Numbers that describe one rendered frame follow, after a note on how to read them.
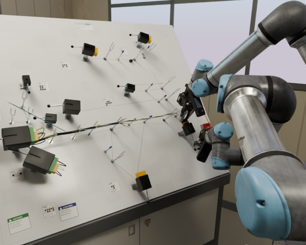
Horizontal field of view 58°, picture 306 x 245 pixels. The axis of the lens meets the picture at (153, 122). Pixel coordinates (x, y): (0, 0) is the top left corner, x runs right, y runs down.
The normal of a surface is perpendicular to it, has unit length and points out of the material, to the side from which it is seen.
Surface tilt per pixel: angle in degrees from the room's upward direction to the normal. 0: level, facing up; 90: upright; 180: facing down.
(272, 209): 70
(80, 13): 90
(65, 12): 90
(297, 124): 90
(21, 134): 54
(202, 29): 90
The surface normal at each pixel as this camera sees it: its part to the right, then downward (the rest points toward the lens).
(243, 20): -0.53, 0.23
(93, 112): 0.46, -0.36
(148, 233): 0.55, 0.25
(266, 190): -0.09, -0.55
